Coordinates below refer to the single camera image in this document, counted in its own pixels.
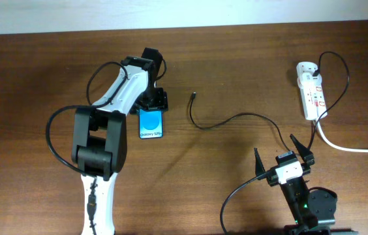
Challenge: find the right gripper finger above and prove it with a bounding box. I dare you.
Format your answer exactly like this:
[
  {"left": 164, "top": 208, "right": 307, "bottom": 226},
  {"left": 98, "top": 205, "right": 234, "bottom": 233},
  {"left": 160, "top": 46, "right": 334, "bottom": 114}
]
[
  {"left": 290, "top": 134, "right": 315, "bottom": 165},
  {"left": 254, "top": 148, "right": 266, "bottom": 180}
]

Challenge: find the blue screen Galaxy smartphone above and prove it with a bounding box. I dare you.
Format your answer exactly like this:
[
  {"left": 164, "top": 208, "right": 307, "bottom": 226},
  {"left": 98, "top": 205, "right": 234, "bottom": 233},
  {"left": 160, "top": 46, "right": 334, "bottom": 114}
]
[{"left": 138, "top": 110, "right": 163, "bottom": 139}]

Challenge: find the white power strip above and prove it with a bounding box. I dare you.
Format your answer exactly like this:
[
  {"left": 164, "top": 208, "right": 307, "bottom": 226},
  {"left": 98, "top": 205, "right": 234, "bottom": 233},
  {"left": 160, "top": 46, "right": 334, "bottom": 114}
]
[{"left": 296, "top": 61, "right": 327, "bottom": 121}]

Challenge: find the black USB charging cable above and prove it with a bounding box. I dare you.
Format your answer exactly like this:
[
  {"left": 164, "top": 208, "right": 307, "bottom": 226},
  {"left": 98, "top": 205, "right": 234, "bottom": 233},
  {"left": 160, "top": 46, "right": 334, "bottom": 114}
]
[{"left": 189, "top": 51, "right": 350, "bottom": 153}]

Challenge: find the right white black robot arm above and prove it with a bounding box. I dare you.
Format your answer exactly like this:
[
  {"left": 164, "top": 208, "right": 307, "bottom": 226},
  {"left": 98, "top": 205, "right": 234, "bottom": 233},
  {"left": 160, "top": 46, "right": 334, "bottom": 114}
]
[{"left": 254, "top": 135, "right": 337, "bottom": 235}]

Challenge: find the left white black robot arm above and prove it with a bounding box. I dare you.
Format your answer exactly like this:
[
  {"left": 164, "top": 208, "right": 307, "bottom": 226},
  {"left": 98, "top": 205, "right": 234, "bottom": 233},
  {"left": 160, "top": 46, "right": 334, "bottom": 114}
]
[{"left": 71, "top": 48, "right": 168, "bottom": 234}]

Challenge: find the white USB charger plug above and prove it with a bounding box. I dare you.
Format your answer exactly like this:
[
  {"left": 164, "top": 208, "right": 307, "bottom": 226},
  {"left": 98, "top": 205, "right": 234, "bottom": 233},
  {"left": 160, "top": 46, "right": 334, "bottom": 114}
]
[{"left": 297, "top": 72, "right": 322, "bottom": 89}]

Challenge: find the white power strip cord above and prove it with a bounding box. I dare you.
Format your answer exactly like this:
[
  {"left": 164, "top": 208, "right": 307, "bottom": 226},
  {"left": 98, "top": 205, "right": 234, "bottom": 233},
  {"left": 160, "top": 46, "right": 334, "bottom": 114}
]
[{"left": 315, "top": 119, "right": 368, "bottom": 155}]

